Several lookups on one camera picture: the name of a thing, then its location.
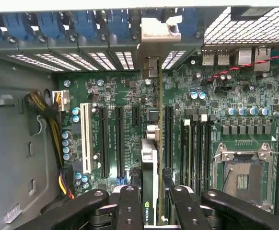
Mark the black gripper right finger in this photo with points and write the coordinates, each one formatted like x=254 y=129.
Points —
x=189 y=215

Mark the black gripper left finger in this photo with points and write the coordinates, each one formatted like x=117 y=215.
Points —
x=130 y=210

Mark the long black expansion slot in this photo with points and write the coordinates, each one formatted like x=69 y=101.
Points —
x=120 y=143
x=104 y=143
x=170 y=139

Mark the white expansion slot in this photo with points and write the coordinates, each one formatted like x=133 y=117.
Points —
x=86 y=139

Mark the short black expansion slot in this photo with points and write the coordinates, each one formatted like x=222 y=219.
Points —
x=135 y=116

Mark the green motherboard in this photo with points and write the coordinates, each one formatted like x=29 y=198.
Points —
x=177 y=95

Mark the white power connector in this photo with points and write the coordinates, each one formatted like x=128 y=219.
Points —
x=61 y=100

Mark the silver metal PC case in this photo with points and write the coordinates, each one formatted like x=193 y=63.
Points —
x=10 y=155

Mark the perforated slot cover plate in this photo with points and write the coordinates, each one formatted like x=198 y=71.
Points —
x=103 y=60
x=34 y=62
x=58 y=61
x=80 y=61
x=124 y=60
x=174 y=59

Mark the silver USB port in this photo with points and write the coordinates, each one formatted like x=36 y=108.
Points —
x=223 y=57
x=209 y=57

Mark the silver port block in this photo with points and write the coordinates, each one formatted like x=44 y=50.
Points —
x=245 y=57

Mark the silver ethernet port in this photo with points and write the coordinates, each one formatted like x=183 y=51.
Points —
x=263 y=58

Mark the blue card retention clip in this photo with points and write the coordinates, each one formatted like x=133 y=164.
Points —
x=50 y=24
x=85 y=22
x=16 y=25
x=118 y=21
x=188 y=20

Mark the CPU socket with silver frame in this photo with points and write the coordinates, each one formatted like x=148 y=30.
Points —
x=247 y=167

